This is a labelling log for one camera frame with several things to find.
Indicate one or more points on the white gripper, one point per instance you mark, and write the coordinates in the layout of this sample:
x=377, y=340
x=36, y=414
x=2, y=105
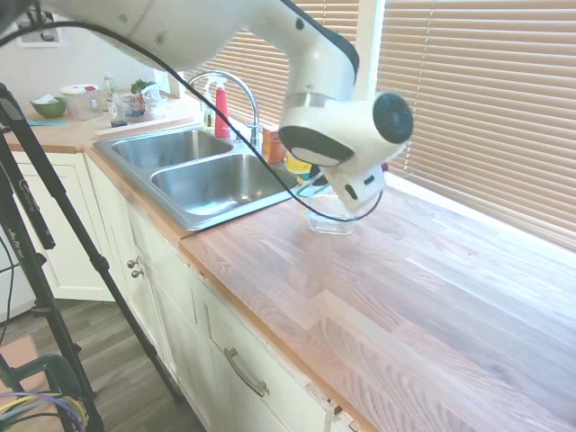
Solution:
x=365, y=200

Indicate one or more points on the glass container with teal lid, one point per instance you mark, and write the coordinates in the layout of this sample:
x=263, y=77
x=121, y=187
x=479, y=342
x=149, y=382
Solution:
x=315, y=191

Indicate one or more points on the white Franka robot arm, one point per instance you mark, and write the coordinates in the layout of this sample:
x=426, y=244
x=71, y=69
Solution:
x=315, y=121

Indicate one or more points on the clear glass food container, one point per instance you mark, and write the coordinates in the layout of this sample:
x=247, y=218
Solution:
x=326, y=225

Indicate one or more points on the clear canister white lid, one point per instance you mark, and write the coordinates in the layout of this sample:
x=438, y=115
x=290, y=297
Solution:
x=81, y=102

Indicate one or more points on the Lysol wipes canister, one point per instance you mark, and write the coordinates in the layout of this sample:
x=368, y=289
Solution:
x=294, y=164

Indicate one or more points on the orange baking soda box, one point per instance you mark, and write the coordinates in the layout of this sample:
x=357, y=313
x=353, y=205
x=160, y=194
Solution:
x=272, y=146

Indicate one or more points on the wide tan window blind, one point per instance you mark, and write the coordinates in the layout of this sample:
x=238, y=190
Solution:
x=477, y=112

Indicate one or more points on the chrome gooseneck faucet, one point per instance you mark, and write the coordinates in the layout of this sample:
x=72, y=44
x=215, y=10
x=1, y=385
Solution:
x=249, y=96

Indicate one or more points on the red spray bottle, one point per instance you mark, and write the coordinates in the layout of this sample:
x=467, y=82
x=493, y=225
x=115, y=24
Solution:
x=221, y=112

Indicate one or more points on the stainless steel double sink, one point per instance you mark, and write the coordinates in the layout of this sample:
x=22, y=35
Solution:
x=198, y=180

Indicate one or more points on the narrow tan window blind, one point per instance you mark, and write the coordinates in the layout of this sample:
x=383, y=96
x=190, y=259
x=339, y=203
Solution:
x=252, y=67

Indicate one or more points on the white kitchen cabinet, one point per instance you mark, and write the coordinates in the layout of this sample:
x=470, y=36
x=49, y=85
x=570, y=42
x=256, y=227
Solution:
x=189, y=324

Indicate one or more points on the white packet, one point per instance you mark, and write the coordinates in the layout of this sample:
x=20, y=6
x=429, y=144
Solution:
x=153, y=95

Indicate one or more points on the green plant in jar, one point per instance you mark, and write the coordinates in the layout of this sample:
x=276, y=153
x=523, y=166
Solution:
x=140, y=92

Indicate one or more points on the small white bottle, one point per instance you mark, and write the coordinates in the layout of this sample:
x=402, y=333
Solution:
x=115, y=107

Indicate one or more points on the clear tall bottle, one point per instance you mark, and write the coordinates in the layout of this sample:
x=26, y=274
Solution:
x=108, y=85

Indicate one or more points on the white corner cabinet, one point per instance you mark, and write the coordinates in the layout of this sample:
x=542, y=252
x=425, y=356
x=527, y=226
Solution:
x=67, y=225

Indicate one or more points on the teal cloth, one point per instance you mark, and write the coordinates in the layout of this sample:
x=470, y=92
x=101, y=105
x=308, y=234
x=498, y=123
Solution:
x=45, y=122

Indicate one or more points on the green bowl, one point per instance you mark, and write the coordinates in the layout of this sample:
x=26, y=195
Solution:
x=47, y=108

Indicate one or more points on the brown cardboard box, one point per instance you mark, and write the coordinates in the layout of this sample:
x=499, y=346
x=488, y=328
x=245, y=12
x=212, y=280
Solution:
x=18, y=360

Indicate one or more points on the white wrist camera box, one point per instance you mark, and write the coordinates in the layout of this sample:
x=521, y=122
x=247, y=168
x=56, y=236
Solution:
x=357, y=182

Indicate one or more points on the black camera tripod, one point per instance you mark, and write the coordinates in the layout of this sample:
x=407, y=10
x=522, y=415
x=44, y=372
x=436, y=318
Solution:
x=27, y=148

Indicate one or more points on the green metal frame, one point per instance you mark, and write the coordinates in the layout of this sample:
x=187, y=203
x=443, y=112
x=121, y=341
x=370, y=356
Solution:
x=58, y=373

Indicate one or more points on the white wall plate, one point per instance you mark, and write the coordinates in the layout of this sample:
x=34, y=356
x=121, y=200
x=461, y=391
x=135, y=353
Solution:
x=39, y=38

